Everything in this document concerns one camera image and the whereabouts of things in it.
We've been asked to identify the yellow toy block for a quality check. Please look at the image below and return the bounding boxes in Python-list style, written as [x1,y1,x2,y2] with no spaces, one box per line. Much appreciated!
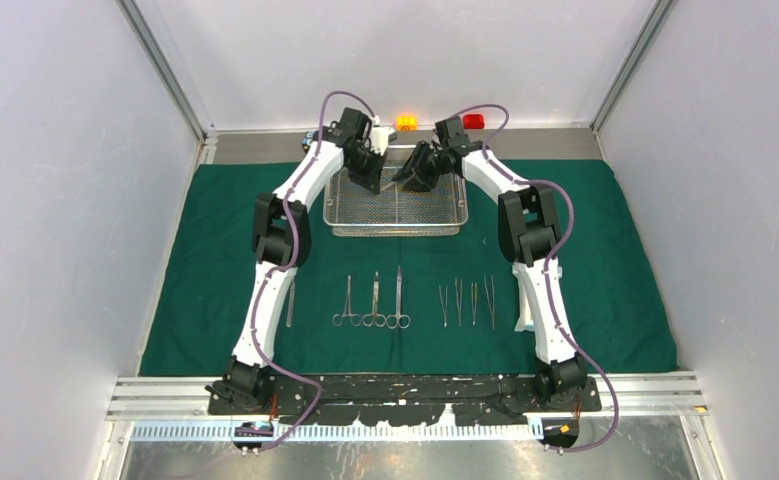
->
[394,115,418,131]

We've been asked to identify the red toy block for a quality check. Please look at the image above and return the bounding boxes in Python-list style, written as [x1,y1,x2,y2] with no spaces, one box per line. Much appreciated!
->
[462,113,486,130]

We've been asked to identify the steel ring-handled hemostat clamp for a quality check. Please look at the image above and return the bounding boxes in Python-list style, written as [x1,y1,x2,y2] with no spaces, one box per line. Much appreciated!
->
[331,275,362,327]

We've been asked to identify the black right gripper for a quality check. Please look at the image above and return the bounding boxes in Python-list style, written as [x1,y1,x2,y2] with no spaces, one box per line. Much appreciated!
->
[391,141,447,194]

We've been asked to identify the white sterile packet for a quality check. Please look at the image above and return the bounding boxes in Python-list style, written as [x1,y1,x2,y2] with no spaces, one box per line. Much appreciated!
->
[513,270,535,332]

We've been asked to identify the small steel scissors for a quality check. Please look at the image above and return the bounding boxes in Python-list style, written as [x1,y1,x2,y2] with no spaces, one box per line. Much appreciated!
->
[362,272,386,328]

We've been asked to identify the steel needle holder clamp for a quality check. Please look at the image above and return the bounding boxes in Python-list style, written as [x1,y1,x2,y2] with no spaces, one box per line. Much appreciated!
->
[470,282,479,326]

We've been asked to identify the long steel probe rod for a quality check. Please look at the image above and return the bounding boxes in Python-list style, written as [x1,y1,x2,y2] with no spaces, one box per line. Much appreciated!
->
[285,281,296,328]

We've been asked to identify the green surgical drape cloth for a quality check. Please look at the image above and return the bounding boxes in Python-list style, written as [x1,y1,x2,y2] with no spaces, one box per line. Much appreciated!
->
[139,159,678,376]

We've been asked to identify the steel scalpel handle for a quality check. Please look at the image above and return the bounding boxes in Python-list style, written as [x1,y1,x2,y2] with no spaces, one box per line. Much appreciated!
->
[380,168,409,192]

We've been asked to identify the blue owl toy block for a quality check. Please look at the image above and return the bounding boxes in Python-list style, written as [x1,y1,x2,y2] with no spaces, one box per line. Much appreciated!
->
[302,130,318,150]

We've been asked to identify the metal mesh instrument tray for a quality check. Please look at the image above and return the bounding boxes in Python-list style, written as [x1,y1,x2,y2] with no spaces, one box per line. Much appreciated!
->
[323,145,469,237]

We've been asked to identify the steel ring-handled scissors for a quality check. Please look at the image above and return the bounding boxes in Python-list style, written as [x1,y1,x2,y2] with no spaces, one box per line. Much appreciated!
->
[386,267,411,329]

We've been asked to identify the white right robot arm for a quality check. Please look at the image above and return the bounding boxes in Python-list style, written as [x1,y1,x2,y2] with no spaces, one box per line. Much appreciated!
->
[396,116,588,411]

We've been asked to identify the steel surgical forceps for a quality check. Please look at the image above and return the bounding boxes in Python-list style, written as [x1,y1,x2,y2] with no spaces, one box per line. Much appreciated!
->
[438,286,449,328]

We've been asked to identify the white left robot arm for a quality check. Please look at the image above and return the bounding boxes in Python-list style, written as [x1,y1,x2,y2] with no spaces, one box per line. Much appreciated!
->
[206,108,397,414]

